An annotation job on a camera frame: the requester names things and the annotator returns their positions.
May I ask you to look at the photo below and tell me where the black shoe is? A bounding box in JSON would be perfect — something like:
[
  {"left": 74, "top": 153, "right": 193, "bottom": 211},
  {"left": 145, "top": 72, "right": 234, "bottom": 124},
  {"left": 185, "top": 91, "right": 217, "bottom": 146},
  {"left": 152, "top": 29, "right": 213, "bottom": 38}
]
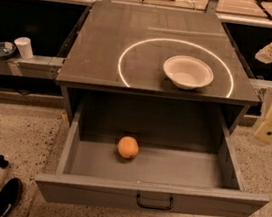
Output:
[{"left": 0, "top": 177, "right": 23, "bottom": 217}]

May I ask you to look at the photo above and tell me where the black drawer handle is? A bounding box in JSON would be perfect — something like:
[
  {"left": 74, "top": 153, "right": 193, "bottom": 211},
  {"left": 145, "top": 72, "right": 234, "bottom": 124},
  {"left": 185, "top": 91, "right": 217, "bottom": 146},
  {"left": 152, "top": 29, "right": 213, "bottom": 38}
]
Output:
[{"left": 136, "top": 194, "right": 174, "bottom": 211}]

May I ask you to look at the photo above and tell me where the dark blue plate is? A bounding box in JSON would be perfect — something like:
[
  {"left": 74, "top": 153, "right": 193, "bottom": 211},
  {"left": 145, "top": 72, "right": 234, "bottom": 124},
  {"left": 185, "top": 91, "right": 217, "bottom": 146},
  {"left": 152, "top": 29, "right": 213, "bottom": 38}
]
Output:
[{"left": 0, "top": 41, "right": 16, "bottom": 60}]

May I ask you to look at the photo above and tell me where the white paper cup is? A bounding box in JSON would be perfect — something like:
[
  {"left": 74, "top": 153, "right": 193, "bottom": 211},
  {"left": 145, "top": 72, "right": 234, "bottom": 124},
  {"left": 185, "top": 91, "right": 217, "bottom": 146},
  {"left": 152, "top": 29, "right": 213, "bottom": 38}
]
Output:
[{"left": 14, "top": 37, "right": 34, "bottom": 59}]

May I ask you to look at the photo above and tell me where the orange fruit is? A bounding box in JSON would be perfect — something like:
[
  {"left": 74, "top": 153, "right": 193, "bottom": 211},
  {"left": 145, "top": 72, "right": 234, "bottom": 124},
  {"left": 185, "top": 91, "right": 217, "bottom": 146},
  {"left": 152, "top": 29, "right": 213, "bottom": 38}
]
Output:
[{"left": 117, "top": 136, "right": 139, "bottom": 159}]

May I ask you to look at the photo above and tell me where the grey open top drawer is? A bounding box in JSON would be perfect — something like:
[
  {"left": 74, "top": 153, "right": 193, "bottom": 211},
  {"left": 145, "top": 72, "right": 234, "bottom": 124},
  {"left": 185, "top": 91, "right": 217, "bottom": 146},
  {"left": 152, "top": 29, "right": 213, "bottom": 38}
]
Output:
[{"left": 35, "top": 91, "right": 269, "bottom": 217}]

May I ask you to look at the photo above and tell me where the grey side shelf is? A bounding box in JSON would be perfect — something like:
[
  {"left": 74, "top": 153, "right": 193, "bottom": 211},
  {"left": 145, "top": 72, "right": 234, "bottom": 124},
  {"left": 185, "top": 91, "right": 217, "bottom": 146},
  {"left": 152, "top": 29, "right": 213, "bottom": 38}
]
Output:
[{"left": 0, "top": 55, "right": 64, "bottom": 80}]

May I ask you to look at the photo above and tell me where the grey cabinet with counter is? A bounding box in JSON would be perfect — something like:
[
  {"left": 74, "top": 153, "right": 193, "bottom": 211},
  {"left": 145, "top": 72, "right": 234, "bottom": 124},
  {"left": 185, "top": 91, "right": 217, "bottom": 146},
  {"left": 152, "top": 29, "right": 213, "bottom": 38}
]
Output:
[{"left": 49, "top": 0, "right": 272, "bottom": 151}]

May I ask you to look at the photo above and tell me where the white paper bowl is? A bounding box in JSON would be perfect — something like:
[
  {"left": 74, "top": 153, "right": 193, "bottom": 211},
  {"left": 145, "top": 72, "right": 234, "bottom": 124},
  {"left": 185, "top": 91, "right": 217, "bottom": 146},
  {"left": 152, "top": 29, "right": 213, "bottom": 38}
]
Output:
[{"left": 163, "top": 55, "right": 214, "bottom": 90}]

